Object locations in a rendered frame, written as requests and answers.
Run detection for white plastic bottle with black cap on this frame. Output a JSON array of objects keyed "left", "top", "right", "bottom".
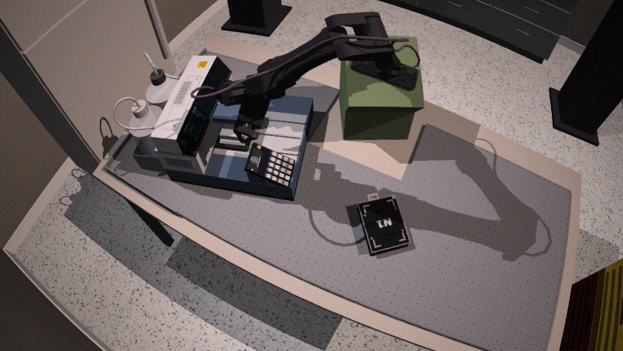
[{"left": 145, "top": 69, "right": 179, "bottom": 110}]

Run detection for white flexible hose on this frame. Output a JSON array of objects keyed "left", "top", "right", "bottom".
[{"left": 145, "top": 53, "right": 180, "bottom": 80}]

